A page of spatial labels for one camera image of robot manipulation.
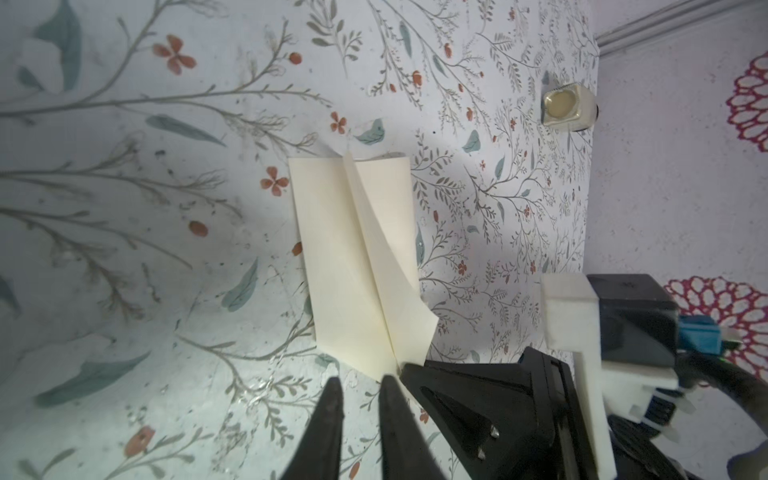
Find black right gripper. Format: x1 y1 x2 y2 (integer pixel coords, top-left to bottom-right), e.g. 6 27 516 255
398 346 691 480

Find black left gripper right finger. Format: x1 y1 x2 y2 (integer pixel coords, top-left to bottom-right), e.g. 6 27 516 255
378 375 445 480

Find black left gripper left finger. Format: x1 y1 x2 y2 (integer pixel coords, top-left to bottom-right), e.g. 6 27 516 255
281 377 344 480

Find cream square paper sheet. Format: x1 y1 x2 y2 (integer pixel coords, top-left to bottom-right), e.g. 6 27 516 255
289 155 438 380

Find glass jar with black lid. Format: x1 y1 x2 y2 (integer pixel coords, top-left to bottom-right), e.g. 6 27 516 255
541 83 600 132

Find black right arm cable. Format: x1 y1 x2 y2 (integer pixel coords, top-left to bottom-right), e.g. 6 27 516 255
605 350 768 480

